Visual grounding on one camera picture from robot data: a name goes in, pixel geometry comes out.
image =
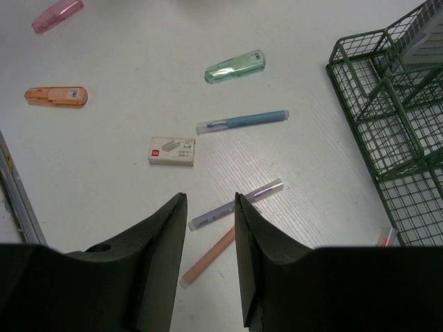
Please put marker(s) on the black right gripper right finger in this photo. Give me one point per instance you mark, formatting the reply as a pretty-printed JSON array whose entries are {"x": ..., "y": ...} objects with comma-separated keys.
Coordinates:
[{"x": 286, "y": 286}]

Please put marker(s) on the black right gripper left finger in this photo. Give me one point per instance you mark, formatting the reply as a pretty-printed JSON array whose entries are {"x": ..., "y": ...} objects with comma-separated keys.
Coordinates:
[{"x": 126, "y": 283}]

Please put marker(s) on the grey white manual booklet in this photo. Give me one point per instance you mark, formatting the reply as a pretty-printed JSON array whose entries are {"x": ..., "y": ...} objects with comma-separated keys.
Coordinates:
[{"x": 421, "y": 44}]

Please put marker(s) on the orange highlighter pen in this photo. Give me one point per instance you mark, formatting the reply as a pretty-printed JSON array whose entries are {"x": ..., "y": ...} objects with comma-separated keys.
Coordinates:
[{"x": 203, "y": 263}]

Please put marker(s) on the pink purple highlighter pen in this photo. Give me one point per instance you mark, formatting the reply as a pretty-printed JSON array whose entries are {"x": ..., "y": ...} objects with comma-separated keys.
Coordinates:
[{"x": 388, "y": 237}]

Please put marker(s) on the blue highlighter pen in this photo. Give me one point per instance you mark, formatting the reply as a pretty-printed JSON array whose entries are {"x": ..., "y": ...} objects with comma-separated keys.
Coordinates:
[{"x": 242, "y": 121}]

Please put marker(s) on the orange transparent correction tape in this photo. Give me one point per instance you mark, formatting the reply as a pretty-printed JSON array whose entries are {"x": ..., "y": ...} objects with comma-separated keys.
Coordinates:
[{"x": 62, "y": 96}]

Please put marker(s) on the green transparent correction tape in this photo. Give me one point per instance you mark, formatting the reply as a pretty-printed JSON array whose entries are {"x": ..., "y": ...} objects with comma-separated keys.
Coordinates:
[{"x": 239, "y": 66}]

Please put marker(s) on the pink transparent correction tape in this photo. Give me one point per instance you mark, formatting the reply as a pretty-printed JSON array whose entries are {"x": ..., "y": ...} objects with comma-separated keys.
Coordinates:
[{"x": 56, "y": 14}]

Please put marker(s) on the green wire mesh organizer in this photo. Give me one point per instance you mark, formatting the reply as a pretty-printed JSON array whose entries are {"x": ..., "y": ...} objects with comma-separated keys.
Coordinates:
[{"x": 395, "y": 113}]

